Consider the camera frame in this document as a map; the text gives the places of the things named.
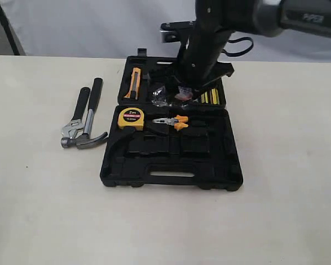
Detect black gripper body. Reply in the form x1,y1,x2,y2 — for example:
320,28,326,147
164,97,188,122
177,18,234,90

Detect black electrical tape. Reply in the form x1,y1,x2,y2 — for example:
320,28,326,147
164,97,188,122
151,84,193,109

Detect claw hammer black handle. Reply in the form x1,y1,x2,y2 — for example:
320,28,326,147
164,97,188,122
61,77,108,150

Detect adjustable wrench black handle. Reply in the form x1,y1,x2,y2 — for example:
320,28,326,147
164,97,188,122
61,87,90,139

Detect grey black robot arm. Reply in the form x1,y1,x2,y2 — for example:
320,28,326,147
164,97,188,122
177,1,331,89

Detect black plastic tool case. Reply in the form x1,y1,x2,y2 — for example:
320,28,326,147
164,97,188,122
100,49,243,191

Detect yellow black screwdriver left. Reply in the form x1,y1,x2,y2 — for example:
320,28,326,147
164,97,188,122
201,92,209,104

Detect yellow black screwdriver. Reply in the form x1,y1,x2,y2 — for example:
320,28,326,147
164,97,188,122
211,88,220,105
201,92,209,104

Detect yellow black screwdriver right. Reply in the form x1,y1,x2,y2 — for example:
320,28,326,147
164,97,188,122
211,88,220,105

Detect orange utility knife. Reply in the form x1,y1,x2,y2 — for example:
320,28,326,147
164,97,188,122
124,67,141,100

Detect yellow tape measure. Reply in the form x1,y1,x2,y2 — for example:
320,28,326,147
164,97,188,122
118,107,145,131

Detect black metal stand pole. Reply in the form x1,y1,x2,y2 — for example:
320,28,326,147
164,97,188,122
0,4,24,56

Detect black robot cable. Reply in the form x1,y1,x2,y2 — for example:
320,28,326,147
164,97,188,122
222,37,254,57

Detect orange handled pliers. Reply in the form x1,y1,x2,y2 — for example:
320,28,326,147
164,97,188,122
152,115,189,131

